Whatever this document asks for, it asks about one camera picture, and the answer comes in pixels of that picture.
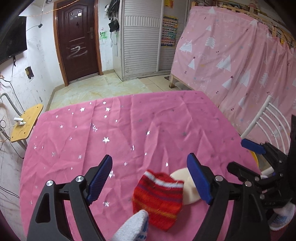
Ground white slatted wardrobe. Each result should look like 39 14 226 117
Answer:
112 1 188 81

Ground dark brown door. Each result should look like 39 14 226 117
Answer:
53 1 103 86

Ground pink star tablecloth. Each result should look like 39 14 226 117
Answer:
19 90 262 241

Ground white metal chair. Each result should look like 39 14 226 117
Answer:
240 95 291 154

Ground black bags on hook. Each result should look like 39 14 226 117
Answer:
105 0 120 33

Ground cream plastic dome lid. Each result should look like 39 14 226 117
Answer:
170 168 201 205

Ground colourful wall chart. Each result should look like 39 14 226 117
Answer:
161 15 178 47

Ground yellow wooden stool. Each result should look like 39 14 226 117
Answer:
11 104 44 143

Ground pink bed curtain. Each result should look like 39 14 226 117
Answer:
171 6 295 142

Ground right gloved hand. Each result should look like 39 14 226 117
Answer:
269 202 295 231

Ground red striped knit sock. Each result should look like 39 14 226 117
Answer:
132 170 184 232

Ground black wall television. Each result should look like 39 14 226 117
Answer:
0 16 27 64

